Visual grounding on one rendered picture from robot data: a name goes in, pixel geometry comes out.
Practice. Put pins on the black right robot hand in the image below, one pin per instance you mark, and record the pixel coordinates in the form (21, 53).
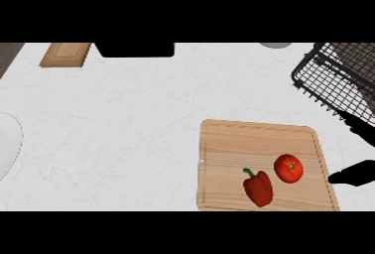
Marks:
(359, 174)

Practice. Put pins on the red tomato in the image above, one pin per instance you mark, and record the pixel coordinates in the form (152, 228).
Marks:
(288, 168)

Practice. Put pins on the wooden cutting board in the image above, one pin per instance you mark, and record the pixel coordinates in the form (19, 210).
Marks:
(243, 152)

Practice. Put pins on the red bell pepper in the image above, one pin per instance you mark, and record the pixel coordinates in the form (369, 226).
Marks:
(258, 189)

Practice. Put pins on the grey round object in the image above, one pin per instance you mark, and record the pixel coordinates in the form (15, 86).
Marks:
(276, 45)

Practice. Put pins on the black appliance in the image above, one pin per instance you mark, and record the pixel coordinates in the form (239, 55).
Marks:
(136, 49)

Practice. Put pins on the tan wooden block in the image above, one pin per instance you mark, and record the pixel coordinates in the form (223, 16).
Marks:
(65, 54)

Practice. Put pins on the white sink basin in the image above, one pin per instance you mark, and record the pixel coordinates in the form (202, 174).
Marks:
(7, 145)

